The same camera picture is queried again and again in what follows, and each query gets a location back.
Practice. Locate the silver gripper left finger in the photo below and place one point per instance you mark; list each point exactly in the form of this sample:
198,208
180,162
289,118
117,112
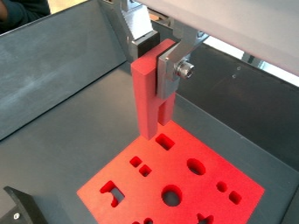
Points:
141,36

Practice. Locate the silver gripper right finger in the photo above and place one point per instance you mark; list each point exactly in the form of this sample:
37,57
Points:
173,65

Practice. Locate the red double-square peg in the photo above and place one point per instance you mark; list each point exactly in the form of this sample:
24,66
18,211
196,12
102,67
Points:
152,110

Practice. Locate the person in dark clothing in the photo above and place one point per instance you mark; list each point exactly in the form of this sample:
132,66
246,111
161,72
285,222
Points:
20,12

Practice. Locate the red shape-sorting board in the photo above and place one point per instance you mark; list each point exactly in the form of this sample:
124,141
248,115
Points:
169,180

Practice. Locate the black curved holder block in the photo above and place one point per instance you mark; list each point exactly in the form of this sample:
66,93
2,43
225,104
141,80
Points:
25,212

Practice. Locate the dark grey bin wall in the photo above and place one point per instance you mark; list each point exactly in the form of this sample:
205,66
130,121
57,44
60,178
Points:
68,116

